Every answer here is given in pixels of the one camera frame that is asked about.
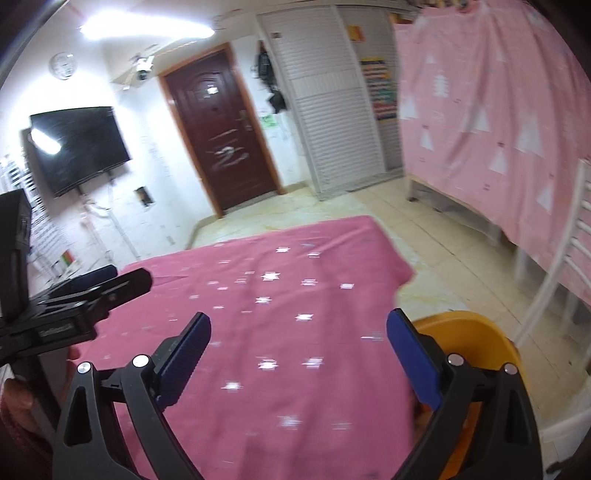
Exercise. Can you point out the small black hanging bag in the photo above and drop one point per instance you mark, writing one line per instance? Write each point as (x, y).
(277, 102)

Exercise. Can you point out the open wall socket box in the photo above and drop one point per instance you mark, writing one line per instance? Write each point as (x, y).
(144, 196)

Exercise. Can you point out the person's left forearm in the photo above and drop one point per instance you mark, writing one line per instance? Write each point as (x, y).
(23, 447)

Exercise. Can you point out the black wall television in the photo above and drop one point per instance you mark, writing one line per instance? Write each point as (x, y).
(81, 150)

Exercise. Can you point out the white louvred wardrobe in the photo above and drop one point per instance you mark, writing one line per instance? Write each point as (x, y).
(332, 106)

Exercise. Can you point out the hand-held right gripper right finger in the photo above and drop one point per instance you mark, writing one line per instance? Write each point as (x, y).
(413, 360)

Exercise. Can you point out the orange waste bin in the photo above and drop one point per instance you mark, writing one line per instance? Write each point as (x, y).
(466, 341)

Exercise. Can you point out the white wall clock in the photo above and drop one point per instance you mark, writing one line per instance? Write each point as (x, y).
(63, 65)

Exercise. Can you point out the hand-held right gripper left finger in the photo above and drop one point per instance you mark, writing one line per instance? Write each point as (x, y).
(184, 360)

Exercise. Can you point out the red green colour card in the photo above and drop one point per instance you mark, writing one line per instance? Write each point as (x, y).
(67, 258)

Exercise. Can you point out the white security camera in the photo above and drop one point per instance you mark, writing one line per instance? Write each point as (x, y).
(144, 69)

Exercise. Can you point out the ceiling light tube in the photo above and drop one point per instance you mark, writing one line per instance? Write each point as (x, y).
(147, 26)

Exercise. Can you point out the person's left hand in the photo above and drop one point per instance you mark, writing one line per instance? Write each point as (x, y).
(16, 397)

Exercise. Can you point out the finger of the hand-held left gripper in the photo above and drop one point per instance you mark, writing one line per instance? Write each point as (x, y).
(92, 277)
(115, 288)

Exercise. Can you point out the white metal chair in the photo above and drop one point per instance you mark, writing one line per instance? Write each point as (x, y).
(563, 295)

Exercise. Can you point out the pink tree print curtain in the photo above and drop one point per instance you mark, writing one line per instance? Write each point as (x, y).
(489, 115)

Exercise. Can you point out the pink star tablecloth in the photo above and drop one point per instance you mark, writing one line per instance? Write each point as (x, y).
(286, 332)

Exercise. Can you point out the colourful grid poster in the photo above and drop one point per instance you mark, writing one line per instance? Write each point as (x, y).
(379, 90)

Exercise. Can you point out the orange square sticker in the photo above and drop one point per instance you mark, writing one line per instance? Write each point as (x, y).
(356, 33)

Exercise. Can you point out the dark brown door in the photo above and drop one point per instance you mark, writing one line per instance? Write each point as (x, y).
(221, 134)

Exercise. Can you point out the eye chart poster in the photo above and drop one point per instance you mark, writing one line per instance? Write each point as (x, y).
(27, 217)

